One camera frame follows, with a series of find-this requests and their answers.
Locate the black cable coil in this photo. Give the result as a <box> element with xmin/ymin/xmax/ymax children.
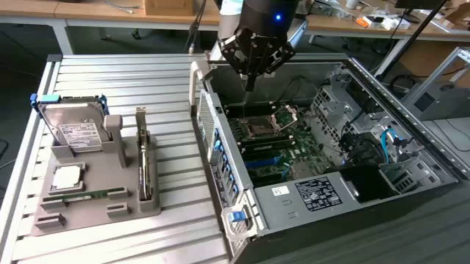
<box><xmin>387</xmin><ymin>74</ymin><xmax>418</xmax><ymax>96</ymax></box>

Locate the tan cardboard box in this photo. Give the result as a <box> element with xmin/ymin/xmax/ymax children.
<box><xmin>142</xmin><ymin>0</ymin><xmax>195</xmax><ymax>17</ymax></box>

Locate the light blue wire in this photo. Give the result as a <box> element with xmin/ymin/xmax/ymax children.
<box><xmin>379</xmin><ymin>126</ymin><xmax>408</xmax><ymax>164</ymax></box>

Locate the black RAM stick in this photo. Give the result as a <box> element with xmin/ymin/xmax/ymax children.
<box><xmin>240</xmin><ymin>139</ymin><xmax>296</xmax><ymax>155</ymax></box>

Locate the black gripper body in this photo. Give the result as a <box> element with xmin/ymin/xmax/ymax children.
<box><xmin>233</xmin><ymin>0</ymin><xmax>297</xmax><ymax>56</ymax></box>

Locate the black wire bundle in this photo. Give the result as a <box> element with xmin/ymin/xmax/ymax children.
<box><xmin>336</xmin><ymin>131</ymin><xmax>380</xmax><ymax>166</ymax></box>

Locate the open grey PC case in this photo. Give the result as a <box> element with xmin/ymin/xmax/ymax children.
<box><xmin>188</xmin><ymin>53</ymin><xmax>470</xmax><ymax>264</ymax></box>

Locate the grey computer tower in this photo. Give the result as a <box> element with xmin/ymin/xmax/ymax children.
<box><xmin>401</xmin><ymin>81</ymin><xmax>470</xmax><ymax>122</ymax></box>

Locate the green RAM stick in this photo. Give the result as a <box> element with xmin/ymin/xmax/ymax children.
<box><xmin>42</xmin><ymin>187</ymin><xmax>125</xmax><ymax>203</ymax></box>

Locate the hanging cable with metal plug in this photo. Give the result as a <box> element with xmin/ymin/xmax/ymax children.
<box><xmin>181</xmin><ymin>0</ymin><xmax>209</xmax><ymax>54</ymax></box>

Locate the orange and white box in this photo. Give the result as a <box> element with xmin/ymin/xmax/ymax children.
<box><xmin>353</xmin><ymin>15</ymin><xmax>384</xmax><ymax>28</ymax></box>

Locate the CPU socket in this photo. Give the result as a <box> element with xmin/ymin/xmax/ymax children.
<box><xmin>245</xmin><ymin>117</ymin><xmax>280</xmax><ymax>138</ymax></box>

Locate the perforated metal drive cage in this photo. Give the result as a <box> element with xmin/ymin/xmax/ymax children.
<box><xmin>309</xmin><ymin>70</ymin><xmax>373</xmax><ymax>140</ymax></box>

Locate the silver CPU chip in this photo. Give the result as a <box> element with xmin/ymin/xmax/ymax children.
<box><xmin>50</xmin><ymin>166</ymin><xmax>82</xmax><ymax>190</ymax></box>

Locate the wooden desk with grey frame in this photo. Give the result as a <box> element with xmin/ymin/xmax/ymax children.
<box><xmin>303</xmin><ymin>0</ymin><xmax>470</xmax><ymax>56</ymax></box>
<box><xmin>0</xmin><ymin>0</ymin><xmax>221</xmax><ymax>54</ymax></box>

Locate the metal socket cover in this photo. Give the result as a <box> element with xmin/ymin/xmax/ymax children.
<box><xmin>269</xmin><ymin>104</ymin><xmax>300</xmax><ymax>130</ymax></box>

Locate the brown cardboard piece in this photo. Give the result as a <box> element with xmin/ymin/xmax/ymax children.
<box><xmin>442</xmin><ymin>0</ymin><xmax>470</xmax><ymax>27</ymax></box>

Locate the hard disk in blue carrier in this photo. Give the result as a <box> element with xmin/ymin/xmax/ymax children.
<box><xmin>29</xmin><ymin>93</ymin><xmax>113</xmax><ymax>153</ymax></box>

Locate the metal disk bay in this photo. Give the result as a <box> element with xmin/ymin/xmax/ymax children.
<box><xmin>377</xmin><ymin>152</ymin><xmax>454</xmax><ymax>195</ymax></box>

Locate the thin grey cable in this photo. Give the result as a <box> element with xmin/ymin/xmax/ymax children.
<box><xmin>104</xmin><ymin>0</ymin><xmax>142</xmax><ymax>14</ymax></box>

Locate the grey plastic parts rack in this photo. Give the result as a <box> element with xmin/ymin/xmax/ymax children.
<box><xmin>29</xmin><ymin>114</ymin><xmax>162</xmax><ymax>237</ymax></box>

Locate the square chipset heat sink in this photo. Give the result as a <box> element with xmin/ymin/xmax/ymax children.
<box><xmin>291</xmin><ymin>162</ymin><xmax>316</xmax><ymax>179</ymax></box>

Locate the black monitor stand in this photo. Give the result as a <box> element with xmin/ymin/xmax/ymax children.
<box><xmin>393</xmin><ymin>0</ymin><xmax>422</xmax><ymax>23</ymax></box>

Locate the small white box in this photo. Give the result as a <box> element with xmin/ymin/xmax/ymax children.
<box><xmin>380</xmin><ymin>18</ymin><xmax>410</xmax><ymax>30</ymax></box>

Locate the grey power supply unit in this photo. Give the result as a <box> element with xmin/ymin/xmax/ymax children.
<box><xmin>252</xmin><ymin>172</ymin><xmax>363</xmax><ymax>230</ymax></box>

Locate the graphics card with black fan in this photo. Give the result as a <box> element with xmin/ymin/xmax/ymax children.
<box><xmin>134</xmin><ymin>106</ymin><xmax>154</xmax><ymax>201</ymax></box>

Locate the black stand pole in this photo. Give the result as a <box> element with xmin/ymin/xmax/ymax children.
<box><xmin>373</xmin><ymin>0</ymin><xmax>451</xmax><ymax>80</ymax></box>

